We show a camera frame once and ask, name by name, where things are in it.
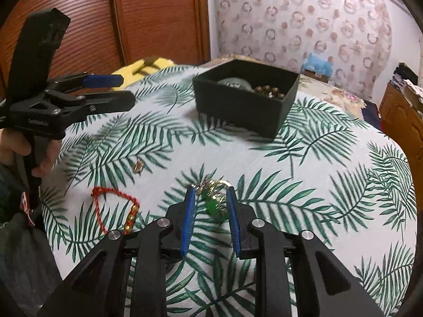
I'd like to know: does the long wooden cabinet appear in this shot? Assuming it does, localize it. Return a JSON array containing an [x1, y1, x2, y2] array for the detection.
[[378, 82, 423, 166]]

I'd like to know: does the dark blue bed sheet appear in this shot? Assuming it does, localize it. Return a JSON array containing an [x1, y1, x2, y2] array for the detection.
[[362, 101, 384, 129]]

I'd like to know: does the person's dark clothing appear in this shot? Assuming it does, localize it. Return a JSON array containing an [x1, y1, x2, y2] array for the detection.
[[0, 165, 67, 317]]

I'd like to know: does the brown wooden bead bracelet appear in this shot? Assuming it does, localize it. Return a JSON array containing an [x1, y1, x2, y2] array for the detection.
[[252, 85, 287, 101]]

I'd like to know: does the blue plush toy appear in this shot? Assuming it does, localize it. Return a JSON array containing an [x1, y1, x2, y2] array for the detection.
[[304, 52, 333, 76]]

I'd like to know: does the yellow plush toy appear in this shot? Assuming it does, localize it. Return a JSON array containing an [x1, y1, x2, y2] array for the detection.
[[111, 57, 174, 88]]

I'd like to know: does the brown louvered wardrobe door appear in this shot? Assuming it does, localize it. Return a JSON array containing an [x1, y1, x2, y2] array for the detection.
[[112, 0, 212, 67], [0, 0, 121, 106]]

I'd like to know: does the pile of folded clothes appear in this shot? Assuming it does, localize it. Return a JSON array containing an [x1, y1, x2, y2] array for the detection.
[[392, 62, 419, 88]]

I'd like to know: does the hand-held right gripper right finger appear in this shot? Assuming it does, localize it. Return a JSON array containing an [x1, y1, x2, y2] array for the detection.
[[226, 187, 385, 317]]

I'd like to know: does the pale jade bangle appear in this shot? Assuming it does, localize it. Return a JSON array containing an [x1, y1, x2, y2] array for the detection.
[[216, 77, 254, 92]]

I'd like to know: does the green leaf print tablecloth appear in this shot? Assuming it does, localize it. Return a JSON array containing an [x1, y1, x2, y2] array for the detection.
[[40, 64, 417, 317]]

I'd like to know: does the gold bracelet with green stones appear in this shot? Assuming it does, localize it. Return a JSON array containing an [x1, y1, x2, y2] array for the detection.
[[195, 179, 232, 218]]

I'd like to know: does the circle print curtain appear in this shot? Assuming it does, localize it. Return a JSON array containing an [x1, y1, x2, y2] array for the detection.
[[211, 0, 394, 101]]

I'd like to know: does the small cardboard box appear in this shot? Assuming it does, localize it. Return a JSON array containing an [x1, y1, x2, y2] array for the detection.
[[303, 69, 331, 84]]

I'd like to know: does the red string bracelet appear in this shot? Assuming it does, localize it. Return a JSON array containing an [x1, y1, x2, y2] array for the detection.
[[91, 187, 141, 236]]

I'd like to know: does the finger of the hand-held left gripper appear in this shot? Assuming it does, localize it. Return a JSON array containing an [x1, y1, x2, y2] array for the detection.
[[46, 73, 124, 95], [43, 91, 136, 116]]

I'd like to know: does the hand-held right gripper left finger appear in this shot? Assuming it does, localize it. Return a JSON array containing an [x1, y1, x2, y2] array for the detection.
[[36, 187, 197, 317]]

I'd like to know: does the flat box with patterned cloth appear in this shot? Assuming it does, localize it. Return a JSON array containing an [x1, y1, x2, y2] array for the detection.
[[405, 79, 423, 116]]

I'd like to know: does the person's left hand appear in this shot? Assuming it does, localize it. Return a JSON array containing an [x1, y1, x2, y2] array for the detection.
[[0, 129, 63, 179]]

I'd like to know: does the black square box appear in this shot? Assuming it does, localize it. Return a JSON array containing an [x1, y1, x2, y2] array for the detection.
[[192, 59, 300, 139]]

